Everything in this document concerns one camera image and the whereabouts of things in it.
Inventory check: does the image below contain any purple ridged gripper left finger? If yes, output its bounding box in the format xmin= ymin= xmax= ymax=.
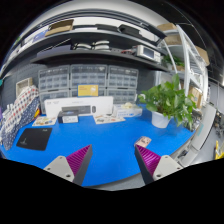
xmin=44 ymin=145 xmax=93 ymax=186

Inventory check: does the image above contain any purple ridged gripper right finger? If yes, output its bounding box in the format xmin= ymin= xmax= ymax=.
xmin=135 ymin=145 xmax=182 ymax=184

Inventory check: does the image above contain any black mouse pad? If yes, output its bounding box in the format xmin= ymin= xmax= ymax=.
xmin=16 ymin=128 xmax=52 ymax=151

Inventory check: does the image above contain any white plant pot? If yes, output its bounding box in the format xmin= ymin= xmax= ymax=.
xmin=152 ymin=112 xmax=170 ymax=128

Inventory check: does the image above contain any small black white box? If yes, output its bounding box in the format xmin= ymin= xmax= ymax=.
xmin=58 ymin=111 xmax=78 ymax=124

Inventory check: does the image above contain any illustrated card centre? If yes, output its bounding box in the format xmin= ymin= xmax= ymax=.
xmin=94 ymin=115 xmax=124 ymax=124

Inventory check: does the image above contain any illustrated card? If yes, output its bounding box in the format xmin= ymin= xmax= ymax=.
xmin=94 ymin=115 xmax=124 ymax=124
xmin=33 ymin=116 xmax=56 ymax=127

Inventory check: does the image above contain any illustrated card left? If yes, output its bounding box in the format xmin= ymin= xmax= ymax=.
xmin=33 ymin=116 xmax=56 ymax=127

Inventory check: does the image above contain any white tissue box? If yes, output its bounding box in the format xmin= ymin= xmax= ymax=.
xmin=113 ymin=103 xmax=142 ymax=118

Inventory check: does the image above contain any white keyboard box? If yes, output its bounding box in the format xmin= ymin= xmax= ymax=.
xmin=44 ymin=96 xmax=113 ymax=117

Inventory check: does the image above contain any green potted plant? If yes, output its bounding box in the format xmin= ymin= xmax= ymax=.
xmin=138 ymin=74 xmax=196 ymax=129

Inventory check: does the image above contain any checkered fabric bag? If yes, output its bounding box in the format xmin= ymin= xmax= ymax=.
xmin=0 ymin=85 xmax=40 ymax=150

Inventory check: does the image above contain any yellow label card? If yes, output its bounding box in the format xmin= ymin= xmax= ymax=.
xmin=78 ymin=85 xmax=98 ymax=96

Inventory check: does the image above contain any grey drawer cabinet left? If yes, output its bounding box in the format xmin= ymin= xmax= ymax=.
xmin=38 ymin=65 xmax=69 ymax=101

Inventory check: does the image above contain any grey drawer cabinet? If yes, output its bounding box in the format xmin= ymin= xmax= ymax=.
xmin=107 ymin=65 xmax=139 ymax=104
xmin=70 ymin=64 xmax=107 ymax=97
xmin=38 ymin=65 xmax=69 ymax=101

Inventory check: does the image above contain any grey drawer cabinet right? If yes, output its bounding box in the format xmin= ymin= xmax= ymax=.
xmin=107 ymin=65 xmax=139 ymax=104

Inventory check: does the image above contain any grey drawer cabinet middle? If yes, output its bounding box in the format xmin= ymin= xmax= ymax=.
xmin=70 ymin=64 xmax=107 ymax=97

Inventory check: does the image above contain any wooden framed box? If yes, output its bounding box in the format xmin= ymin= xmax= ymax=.
xmin=16 ymin=77 xmax=33 ymax=96

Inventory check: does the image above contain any white metal rack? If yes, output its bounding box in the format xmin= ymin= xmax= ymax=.
xmin=162 ymin=24 xmax=208 ymax=107

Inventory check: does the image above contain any white electronic instrument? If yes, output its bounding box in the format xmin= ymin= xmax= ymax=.
xmin=136 ymin=45 xmax=161 ymax=63

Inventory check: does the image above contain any cardboard box top shelf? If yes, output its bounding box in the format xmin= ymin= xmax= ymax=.
xmin=45 ymin=19 xmax=73 ymax=36

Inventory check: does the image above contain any dark lower wall shelf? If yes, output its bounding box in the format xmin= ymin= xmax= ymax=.
xmin=30 ymin=50 xmax=168 ymax=72

